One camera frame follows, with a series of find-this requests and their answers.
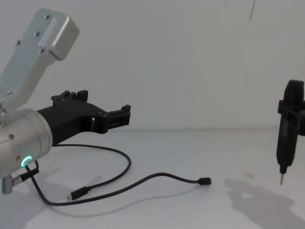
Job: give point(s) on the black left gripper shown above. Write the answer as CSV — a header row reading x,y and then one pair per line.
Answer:
x,y
69,119

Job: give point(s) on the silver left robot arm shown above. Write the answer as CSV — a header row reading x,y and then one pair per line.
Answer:
x,y
22,133

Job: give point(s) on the black electric screwdriver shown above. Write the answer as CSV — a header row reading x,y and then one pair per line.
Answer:
x,y
288,150

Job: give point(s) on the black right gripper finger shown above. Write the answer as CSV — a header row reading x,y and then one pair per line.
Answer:
x,y
295,119

